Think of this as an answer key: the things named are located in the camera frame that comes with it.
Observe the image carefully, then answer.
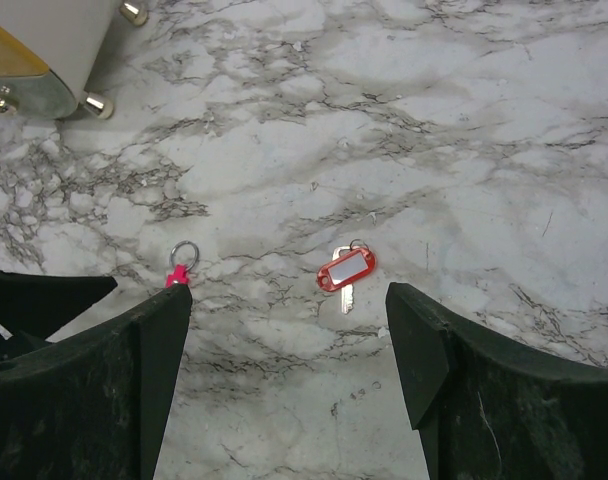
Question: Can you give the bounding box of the pink strap keyring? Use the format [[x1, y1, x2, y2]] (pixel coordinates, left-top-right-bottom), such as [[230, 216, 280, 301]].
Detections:
[[165, 240, 200, 288]]

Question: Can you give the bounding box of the red tagged silver key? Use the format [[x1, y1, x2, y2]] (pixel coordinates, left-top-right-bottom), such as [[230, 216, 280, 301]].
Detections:
[[316, 239, 377, 315]]

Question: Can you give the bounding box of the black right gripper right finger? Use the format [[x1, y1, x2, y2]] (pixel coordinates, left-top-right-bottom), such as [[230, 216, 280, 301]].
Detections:
[[386, 283, 608, 479]]

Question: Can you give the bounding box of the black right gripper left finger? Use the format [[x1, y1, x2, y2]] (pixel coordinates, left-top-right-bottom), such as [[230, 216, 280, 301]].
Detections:
[[0, 286, 192, 479]]

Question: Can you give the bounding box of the round cream drawer cabinet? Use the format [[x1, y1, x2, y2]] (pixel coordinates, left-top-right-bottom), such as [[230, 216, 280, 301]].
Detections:
[[0, 0, 148, 119]]

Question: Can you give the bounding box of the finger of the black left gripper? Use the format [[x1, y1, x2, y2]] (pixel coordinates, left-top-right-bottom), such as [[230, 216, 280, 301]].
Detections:
[[0, 270, 117, 340]]

